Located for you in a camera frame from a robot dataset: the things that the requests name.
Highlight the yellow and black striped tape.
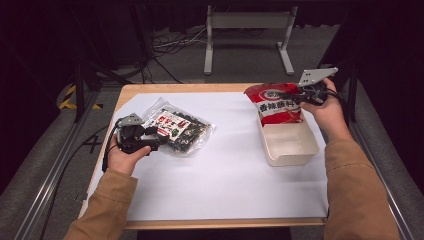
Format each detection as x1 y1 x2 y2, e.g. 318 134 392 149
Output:
59 84 104 111

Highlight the clear bag of dried seaweed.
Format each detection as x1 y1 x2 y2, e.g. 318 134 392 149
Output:
141 97 216 158

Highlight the red and white sauce packet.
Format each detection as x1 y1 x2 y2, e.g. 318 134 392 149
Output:
243 82 305 128

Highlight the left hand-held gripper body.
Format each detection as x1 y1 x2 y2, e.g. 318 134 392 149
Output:
114 113 162 155

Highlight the white floor cable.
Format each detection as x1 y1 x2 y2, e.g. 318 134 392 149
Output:
153 27 208 51

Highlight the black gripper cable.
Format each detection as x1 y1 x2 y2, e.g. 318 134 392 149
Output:
328 89 350 113
39 117 124 240

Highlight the aluminium rail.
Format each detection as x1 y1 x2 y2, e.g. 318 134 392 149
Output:
348 122 416 240
13 89 102 240

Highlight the person's right hand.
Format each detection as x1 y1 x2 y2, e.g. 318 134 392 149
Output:
299 77 354 145

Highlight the black floor cable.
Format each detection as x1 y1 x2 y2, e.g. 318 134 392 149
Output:
142 49 185 85

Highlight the black metal frame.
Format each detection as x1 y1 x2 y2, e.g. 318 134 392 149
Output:
318 59 360 126
70 59 134 123

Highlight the white metal stand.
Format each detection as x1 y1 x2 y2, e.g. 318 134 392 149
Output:
203 4 299 76

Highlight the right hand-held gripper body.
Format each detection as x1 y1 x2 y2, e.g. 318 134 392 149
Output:
293 67 339 107

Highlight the cream plastic storage box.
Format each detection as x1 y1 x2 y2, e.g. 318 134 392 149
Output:
256 109 320 168

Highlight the white paper sheet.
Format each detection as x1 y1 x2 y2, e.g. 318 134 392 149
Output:
87 91 330 222

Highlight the person's left hand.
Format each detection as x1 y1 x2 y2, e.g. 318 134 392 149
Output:
107 133 153 177

